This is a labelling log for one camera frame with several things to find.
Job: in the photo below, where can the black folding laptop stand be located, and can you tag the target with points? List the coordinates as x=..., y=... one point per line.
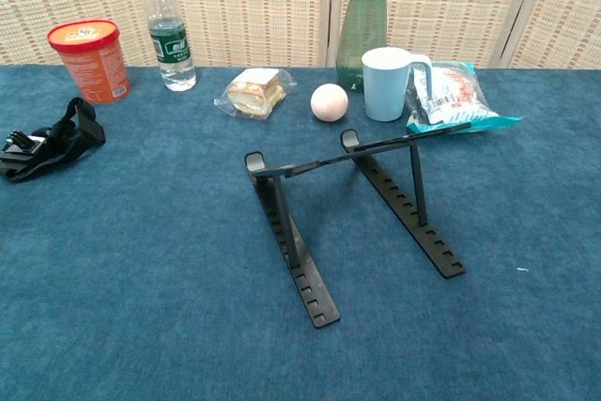
x=310, y=283

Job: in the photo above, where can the pale pink ball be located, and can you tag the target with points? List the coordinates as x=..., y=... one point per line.
x=328, y=103

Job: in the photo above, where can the plastic wrapped sandwich bread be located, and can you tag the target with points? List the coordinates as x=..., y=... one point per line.
x=256, y=93

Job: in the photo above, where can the light blue mug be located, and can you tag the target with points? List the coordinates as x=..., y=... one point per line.
x=382, y=86

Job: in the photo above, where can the woven folding screen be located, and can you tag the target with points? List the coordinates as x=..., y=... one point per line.
x=258, y=6

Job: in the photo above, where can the white teal snack bag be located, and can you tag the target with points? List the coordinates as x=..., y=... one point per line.
x=460, y=96

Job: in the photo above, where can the blue felt table cover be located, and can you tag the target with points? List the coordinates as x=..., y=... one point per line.
x=141, y=255

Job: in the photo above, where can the clear bottle with green label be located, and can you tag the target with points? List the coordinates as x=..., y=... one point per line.
x=171, y=49

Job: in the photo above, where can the orange canister with red lid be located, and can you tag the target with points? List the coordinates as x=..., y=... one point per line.
x=94, y=72

